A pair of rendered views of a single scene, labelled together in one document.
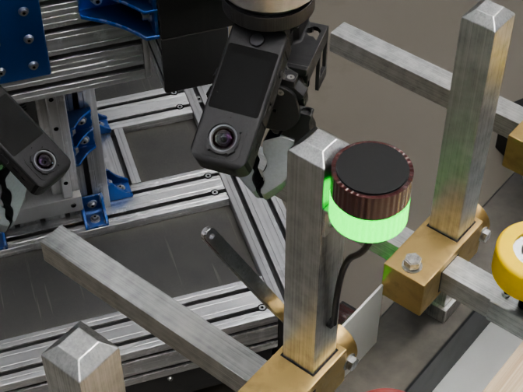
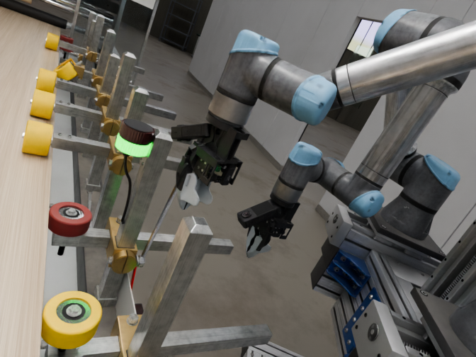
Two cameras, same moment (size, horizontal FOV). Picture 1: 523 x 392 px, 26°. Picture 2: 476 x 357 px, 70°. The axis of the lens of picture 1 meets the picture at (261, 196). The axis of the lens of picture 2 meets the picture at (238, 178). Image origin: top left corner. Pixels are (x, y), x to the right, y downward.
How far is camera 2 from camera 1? 117 cm
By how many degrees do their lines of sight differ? 86
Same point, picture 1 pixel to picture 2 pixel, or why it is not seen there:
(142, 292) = not seen: hidden behind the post
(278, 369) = not seen: hidden behind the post
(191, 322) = (168, 239)
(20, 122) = (262, 210)
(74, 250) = (220, 241)
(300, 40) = (214, 154)
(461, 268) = (110, 345)
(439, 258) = (125, 333)
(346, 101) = not seen: outside the picture
